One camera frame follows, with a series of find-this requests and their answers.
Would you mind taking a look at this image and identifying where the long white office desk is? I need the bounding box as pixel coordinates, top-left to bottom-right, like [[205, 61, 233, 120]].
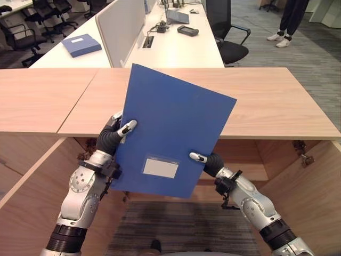
[[28, 15, 112, 69], [123, 0, 225, 69]]

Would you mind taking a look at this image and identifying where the black mesh office chair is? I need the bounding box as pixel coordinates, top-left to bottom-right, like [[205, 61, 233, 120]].
[[205, 0, 251, 68]]

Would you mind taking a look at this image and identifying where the blue folder with white label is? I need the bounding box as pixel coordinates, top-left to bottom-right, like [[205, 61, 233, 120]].
[[110, 63, 237, 199]]

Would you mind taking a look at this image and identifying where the white desk divider panel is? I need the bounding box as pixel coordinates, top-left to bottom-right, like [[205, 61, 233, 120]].
[[95, 0, 147, 68]]

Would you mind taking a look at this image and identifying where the blue file box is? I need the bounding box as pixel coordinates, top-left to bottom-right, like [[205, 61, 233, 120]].
[[61, 34, 103, 59]]

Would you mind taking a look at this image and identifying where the wooden cabinet door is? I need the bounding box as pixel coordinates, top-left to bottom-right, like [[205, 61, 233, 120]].
[[0, 137, 129, 256], [255, 140, 341, 256]]

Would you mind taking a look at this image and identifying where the white furniture block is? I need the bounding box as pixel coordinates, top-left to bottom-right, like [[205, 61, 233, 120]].
[[308, 0, 341, 30]]

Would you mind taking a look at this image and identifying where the grey-blue laptop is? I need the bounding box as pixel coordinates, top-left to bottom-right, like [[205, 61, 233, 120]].
[[165, 7, 190, 25]]

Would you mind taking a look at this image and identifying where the desk cable tray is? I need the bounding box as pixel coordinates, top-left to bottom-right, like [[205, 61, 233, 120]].
[[137, 35, 155, 50]]

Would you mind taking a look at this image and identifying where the dark robot foot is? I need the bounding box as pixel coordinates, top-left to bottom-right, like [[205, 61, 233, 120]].
[[150, 239, 163, 253]]

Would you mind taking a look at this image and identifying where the wooden neighbour cabinet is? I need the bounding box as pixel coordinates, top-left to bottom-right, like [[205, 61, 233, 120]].
[[0, 68, 100, 199]]

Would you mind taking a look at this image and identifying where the person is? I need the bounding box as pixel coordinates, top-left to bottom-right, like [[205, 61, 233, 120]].
[[266, 0, 311, 49]]

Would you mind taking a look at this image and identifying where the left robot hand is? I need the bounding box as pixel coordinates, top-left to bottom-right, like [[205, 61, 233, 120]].
[[89, 110, 138, 165]]

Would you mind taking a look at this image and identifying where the metal door hinge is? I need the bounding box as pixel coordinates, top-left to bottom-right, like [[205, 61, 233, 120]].
[[77, 138, 98, 161], [291, 140, 315, 169]]

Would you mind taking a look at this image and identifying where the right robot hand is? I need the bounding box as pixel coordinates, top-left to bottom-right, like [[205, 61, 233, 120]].
[[189, 151, 235, 182]]

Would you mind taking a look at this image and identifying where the black adapter with cables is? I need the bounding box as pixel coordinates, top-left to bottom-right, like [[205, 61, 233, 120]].
[[149, 21, 171, 34]]

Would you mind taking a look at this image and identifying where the wooden office cabinet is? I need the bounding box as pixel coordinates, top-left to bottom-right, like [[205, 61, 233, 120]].
[[57, 67, 341, 203]]

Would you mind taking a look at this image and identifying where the black handheld device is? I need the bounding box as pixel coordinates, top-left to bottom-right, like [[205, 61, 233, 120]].
[[177, 25, 200, 36]]

